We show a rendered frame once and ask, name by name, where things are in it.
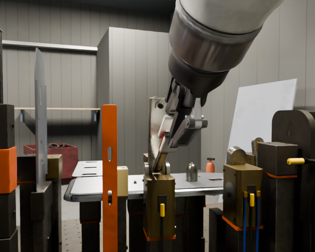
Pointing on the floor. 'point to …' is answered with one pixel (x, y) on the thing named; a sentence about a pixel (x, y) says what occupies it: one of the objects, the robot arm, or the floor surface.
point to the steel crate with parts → (60, 149)
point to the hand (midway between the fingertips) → (170, 134)
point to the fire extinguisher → (210, 165)
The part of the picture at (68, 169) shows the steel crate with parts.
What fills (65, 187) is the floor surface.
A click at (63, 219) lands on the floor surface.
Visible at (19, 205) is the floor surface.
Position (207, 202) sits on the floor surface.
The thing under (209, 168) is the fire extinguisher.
